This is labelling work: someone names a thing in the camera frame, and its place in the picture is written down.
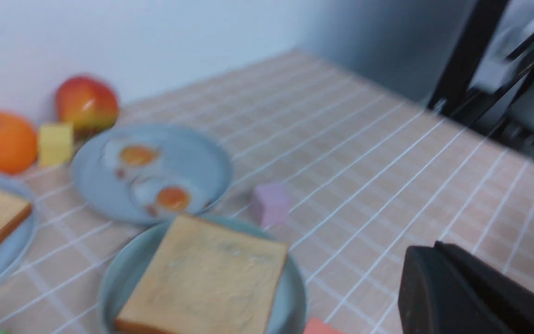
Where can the black metal stand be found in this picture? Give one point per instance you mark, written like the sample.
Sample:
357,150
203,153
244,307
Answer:
488,83

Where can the fried egg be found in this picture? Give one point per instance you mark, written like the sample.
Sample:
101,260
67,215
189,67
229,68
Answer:
128,157
162,195

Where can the blue plate under toast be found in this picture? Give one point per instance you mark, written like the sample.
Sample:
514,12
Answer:
15,246

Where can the yellow cube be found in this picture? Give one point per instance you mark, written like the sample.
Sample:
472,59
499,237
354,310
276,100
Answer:
55,144

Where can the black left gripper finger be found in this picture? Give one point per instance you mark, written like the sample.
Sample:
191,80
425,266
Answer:
446,290

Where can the checkered tablecloth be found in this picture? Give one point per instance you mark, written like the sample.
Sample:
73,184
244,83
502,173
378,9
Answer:
369,174

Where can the blue plate with eggs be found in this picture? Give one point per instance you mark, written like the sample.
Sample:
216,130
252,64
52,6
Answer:
187,154

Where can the orange fruit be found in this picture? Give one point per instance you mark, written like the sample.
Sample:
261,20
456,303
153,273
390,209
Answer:
18,143

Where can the green empty plate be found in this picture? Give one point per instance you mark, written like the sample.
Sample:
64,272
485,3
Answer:
290,308

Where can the red yellow apple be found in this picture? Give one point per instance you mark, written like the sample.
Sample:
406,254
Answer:
90,105

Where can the orange cube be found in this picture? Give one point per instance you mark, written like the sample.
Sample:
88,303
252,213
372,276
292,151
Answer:
316,326

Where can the pink cube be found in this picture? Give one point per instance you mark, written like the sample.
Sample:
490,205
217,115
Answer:
270,204

